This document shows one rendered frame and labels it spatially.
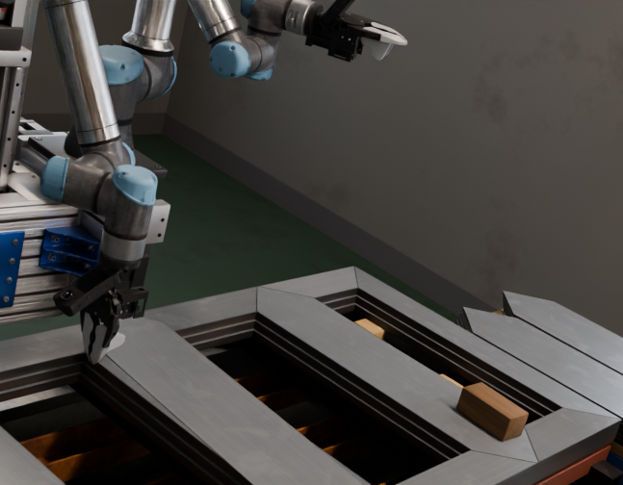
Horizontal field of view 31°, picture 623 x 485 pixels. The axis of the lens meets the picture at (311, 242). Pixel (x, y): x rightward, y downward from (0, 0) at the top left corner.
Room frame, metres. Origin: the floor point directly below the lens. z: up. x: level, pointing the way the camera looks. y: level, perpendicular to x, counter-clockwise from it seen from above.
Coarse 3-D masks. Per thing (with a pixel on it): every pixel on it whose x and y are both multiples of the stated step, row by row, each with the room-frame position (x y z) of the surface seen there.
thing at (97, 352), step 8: (96, 328) 1.77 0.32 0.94; (104, 328) 1.76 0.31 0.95; (96, 336) 1.77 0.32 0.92; (104, 336) 1.76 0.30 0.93; (120, 336) 1.80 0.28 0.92; (96, 344) 1.76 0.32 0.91; (112, 344) 1.78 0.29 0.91; (120, 344) 1.80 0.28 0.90; (96, 352) 1.76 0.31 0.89; (104, 352) 1.77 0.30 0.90; (96, 360) 1.77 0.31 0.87
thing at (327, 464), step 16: (304, 464) 1.63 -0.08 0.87; (320, 464) 1.64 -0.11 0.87; (336, 464) 1.65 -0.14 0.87; (256, 480) 1.54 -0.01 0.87; (272, 480) 1.55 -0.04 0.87; (288, 480) 1.57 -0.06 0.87; (304, 480) 1.58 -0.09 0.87; (320, 480) 1.59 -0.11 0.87; (336, 480) 1.60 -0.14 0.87; (352, 480) 1.62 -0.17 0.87
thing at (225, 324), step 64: (256, 320) 2.15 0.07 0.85; (384, 320) 2.36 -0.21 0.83; (0, 384) 1.66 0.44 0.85; (64, 384) 1.76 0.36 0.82; (128, 384) 1.73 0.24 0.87; (512, 384) 2.16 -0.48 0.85; (192, 448) 1.61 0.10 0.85; (320, 448) 1.69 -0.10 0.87; (448, 448) 1.84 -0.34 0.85; (576, 448) 1.96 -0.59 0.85
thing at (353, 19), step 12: (312, 12) 2.38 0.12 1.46; (312, 24) 2.38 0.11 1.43; (324, 24) 2.38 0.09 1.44; (336, 24) 2.36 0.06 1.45; (360, 24) 2.35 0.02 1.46; (312, 36) 2.39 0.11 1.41; (324, 36) 2.39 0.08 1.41; (336, 36) 2.35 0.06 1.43; (348, 36) 2.35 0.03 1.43; (336, 48) 2.36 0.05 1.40; (348, 48) 2.35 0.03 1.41; (360, 48) 2.39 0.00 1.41; (348, 60) 2.35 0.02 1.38
